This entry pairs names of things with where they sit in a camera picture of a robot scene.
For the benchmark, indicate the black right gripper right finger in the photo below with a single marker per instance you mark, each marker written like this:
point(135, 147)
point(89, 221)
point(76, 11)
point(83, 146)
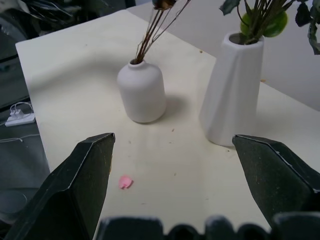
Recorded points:
point(272, 180)

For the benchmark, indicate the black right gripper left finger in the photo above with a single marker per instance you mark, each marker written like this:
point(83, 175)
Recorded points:
point(75, 190)

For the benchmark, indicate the pink flower petal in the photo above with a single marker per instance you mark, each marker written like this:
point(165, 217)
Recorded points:
point(125, 181)

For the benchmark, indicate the green leafy flower bouquet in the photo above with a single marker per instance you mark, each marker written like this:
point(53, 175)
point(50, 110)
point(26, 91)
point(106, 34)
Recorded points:
point(265, 17)

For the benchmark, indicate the dried brown flower bouquet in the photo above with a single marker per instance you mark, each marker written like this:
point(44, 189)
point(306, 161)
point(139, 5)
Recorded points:
point(156, 25)

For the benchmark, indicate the white power strip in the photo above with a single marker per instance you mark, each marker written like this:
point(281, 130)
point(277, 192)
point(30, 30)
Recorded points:
point(20, 120)

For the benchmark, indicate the tall faceted white vase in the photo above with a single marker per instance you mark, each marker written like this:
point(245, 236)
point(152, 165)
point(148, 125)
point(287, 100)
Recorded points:
point(231, 92)

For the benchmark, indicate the short round white vase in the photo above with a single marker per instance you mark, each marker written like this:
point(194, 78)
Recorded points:
point(142, 93)

